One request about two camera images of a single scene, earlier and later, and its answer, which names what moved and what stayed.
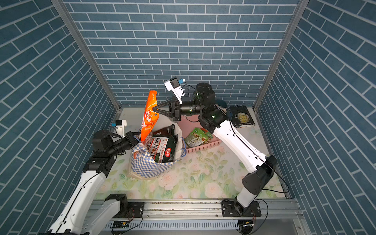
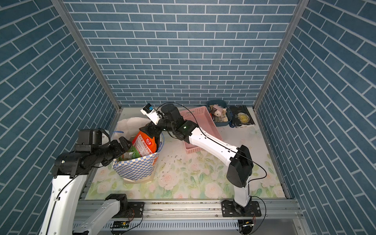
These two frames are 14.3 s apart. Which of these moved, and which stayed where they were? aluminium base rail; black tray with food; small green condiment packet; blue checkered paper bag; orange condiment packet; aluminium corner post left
Moved: small green condiment packet; blue checkered paper bag; orange condiment packet
Stayed: aluminium corner post left; black tray with food; aluminium base rail
